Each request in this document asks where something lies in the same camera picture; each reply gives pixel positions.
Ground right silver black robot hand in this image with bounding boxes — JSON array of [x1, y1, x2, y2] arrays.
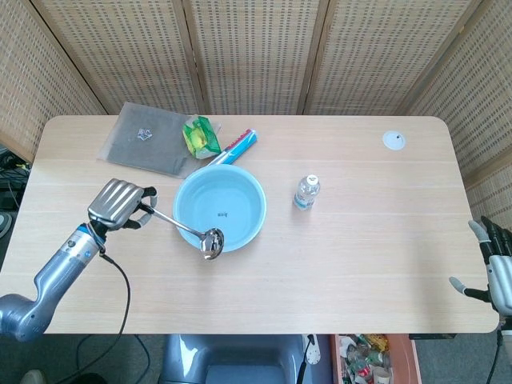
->
[[448, 215, 512, 321]]

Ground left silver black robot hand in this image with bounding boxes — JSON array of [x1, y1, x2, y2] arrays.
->
[[86, 178, 158, 232]]

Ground metal ladle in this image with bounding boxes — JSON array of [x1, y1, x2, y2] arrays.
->
[[139, 202, 226, 263]]

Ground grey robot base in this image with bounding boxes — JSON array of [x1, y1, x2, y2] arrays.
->
[[158, 334, 333, 384]]

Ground light blue bowl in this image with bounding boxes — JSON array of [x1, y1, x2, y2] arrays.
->
[[172, 164, 268, 254]]

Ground clear plastic water bottle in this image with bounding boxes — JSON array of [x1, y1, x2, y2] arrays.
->
[[292, 173, 321, 212]]

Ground grey cloth mat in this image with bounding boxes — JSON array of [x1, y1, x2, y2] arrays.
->
[[97, 102, 223, 180]]

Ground black box under table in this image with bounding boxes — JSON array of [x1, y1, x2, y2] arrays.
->
[[408, 332, 458, 341]]

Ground dark equipment beside table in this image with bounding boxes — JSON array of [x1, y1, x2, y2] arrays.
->
[[0, 146, 32, 241]]

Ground green yellow snack packet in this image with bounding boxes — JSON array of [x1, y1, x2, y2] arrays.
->
[[182, 114, 222, 160]]

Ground orange bin with trash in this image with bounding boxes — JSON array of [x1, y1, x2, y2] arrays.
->
[[330, 334, 423, 384]]

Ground blue red tube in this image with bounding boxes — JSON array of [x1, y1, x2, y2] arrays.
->
[[206, 128, 259, 167]]

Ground black shoe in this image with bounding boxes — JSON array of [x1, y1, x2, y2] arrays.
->
[[74, 372, 107, 384]]

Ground beige shoe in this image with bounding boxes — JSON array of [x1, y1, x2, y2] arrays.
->
[[19, 368, 47, 384]]

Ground woven bamboo folding screen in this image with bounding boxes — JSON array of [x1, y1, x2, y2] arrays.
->
[[0, 0, 512, 241]]

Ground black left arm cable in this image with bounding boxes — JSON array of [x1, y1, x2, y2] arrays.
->
[[59, 246, 132, 384]]

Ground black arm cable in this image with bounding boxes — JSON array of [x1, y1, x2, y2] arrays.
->
[[484, 334, 505, 384], [59, 246, 132, 384]]

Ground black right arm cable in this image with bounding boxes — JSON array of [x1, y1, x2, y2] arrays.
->
[[484, 334, 505, 384]]

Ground black floor cable loop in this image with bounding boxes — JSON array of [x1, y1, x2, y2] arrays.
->
[[74, 334, 151, 375]]

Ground white round cable grommet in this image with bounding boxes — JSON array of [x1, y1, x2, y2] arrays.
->
[[382, 130, 406, 151]]

